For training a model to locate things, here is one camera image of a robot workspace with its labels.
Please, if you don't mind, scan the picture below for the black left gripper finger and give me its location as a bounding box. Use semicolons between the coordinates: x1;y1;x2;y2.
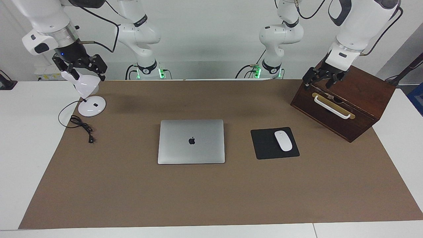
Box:
326;73;346;89
302;67;327;90

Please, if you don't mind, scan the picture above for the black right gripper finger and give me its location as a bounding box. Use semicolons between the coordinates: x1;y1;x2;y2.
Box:
52;55;80;80
81;54;108;81

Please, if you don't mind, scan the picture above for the silver grey laptop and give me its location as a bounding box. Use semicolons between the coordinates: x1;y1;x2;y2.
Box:
158;119;225;165

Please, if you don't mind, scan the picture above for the dark brown wooden box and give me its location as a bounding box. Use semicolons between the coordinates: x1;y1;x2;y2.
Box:
290;54;396;143

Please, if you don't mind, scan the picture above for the white desk lamp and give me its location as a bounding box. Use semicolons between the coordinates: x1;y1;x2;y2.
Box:
61;70;107;117

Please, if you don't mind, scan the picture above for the white computer mouse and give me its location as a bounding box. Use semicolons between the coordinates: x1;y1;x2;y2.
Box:
274;131;293;152

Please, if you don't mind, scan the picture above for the black tripod stand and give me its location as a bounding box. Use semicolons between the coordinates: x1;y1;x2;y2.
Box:
385;52;423;87

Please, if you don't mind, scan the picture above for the blue crate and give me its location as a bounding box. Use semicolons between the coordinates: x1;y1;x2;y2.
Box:
407;83;423;116

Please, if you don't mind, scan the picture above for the black mouse pad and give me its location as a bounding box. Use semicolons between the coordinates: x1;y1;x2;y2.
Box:
250;127;300;160

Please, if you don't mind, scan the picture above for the brown table mat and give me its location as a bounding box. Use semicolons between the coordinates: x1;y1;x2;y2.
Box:
18;79;423;229

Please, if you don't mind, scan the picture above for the white wall power strip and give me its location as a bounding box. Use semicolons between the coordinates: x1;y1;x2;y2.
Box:
34;64;65;81

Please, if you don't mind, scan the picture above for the brass handle plate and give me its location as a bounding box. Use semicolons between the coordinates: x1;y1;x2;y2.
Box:
312;92;356;120

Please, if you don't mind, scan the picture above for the white box handle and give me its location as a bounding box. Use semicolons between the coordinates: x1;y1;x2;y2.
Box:
313;95;351;119

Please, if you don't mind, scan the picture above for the black clamp mount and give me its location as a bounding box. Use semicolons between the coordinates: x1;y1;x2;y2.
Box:
0;70;18;90

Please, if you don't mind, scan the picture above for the black lamp power cable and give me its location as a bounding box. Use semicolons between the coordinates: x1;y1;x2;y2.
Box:
58;100;96;144

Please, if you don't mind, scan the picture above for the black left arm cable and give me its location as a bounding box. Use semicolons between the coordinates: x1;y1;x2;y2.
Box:
362;7;404;56

